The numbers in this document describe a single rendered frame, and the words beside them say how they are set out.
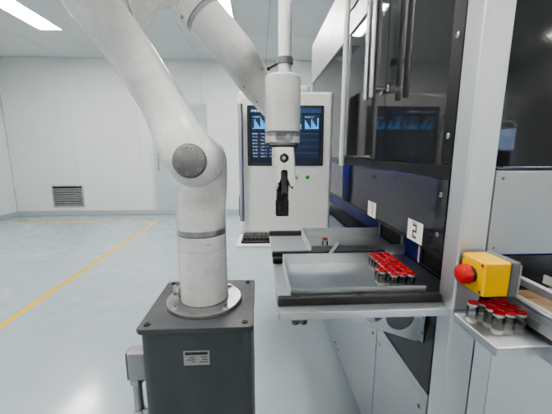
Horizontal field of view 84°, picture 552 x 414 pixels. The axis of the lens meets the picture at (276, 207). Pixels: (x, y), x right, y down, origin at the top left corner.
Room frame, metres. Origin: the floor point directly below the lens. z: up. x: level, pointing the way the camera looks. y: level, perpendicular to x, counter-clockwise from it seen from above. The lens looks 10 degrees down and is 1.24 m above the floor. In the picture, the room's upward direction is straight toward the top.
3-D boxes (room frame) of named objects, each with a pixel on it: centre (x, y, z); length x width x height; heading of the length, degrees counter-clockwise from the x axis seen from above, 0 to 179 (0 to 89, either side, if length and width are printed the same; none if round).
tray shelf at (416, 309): (1.01, -0.23, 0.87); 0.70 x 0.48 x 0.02; 3
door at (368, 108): (1.38, -0.38, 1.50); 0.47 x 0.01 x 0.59; 3
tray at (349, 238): (1.18, -0.29, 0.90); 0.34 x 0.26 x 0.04; 93
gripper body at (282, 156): (0.76, -0.02, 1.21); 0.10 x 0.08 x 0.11; 4
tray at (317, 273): (0.84, -0.20, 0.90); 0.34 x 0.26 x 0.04; 93
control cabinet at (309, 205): (1.74, -0.04, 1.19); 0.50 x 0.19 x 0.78; 91
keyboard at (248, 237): (1.51, -0.03, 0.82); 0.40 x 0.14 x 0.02; 91
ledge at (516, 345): (0.59, -0.48, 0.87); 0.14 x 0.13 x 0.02; 93
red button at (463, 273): (0.60, -0.39, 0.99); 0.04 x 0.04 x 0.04; 3
